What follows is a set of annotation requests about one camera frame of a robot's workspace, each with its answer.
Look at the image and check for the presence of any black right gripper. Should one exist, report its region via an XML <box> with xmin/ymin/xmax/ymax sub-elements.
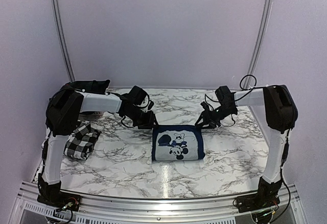
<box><xmin>195</xmin><ymin>104</ymin><xmax>237</xmax><ymax>129</ymax></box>

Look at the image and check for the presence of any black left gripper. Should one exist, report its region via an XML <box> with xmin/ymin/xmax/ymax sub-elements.
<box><xmin>125</xmin><ymin>106</ymin><xmax>159</xmax><ymax>129</ymax></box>

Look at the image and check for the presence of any navy blue t-shirt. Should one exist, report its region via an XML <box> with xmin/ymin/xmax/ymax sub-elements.
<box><xmin>151</xmin><ymin>125</ymin><xmax>205</xmax><ymax>162</ymax></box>

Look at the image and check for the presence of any black white plaid shirt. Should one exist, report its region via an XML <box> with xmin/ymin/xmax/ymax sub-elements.
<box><xmin>63</xmin><ymin>120</ymin><xmax>101</xmax><ymax>160</ymax></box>

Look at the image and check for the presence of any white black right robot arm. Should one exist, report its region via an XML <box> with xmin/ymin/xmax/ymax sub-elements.
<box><xmin>195</xmin><ymin>85</ymin><xmax>298</xmax><ymax>210</ymax></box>

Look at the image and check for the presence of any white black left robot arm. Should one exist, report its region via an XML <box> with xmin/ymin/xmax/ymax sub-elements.
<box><xmin>38</xmin><ymin>86</ymin><xmax>158</xmax><ymax>206</ymax></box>

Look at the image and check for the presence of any dark blue green clothes pile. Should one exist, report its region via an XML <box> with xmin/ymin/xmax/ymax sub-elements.
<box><xmin>61</xmin><ymin>80</ymin><xmax>110</xmax><ymax>94</ymax></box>

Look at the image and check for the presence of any pink perforated laundry basket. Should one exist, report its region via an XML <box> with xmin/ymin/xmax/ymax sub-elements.
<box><xmin>80</xmin><ymin>111</ymin><xmax>104</xmax><ymax>117</ymax></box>

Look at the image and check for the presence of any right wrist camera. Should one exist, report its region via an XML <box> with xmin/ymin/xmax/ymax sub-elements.
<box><xmin>200</xmin><ymin>102</ymin><xmax>210</xmax><ymax>111</ymax></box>

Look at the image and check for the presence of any front aluminium table rail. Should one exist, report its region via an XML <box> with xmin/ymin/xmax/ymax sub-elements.
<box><xmin>10</xmin><ymin>180</ymin><xmax>301</xmax><ymax>224</ymax></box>

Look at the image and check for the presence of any right aluminium frame post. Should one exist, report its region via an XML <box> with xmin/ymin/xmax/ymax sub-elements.
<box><xmin>247</xmin><ymin>0</ymin><xmax>273</xmax><ymax>75</ymax></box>

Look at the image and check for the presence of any aluminium frame post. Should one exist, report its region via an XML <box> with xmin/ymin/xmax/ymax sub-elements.
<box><xmin>51</xmin><ymin>0</ymin><xmax>75</xmax><ymax>82</ymax></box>
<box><xmin>247</xmin><ymin>0</ymin><xmax>273</xmax><ymax>75</ymax></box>

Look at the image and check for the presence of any left aluminium frame post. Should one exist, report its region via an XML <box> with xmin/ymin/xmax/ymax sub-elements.
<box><xmin>51</xmin><ymin>0</ymin><xmax>75</xmax><ymax>82</ymax></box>

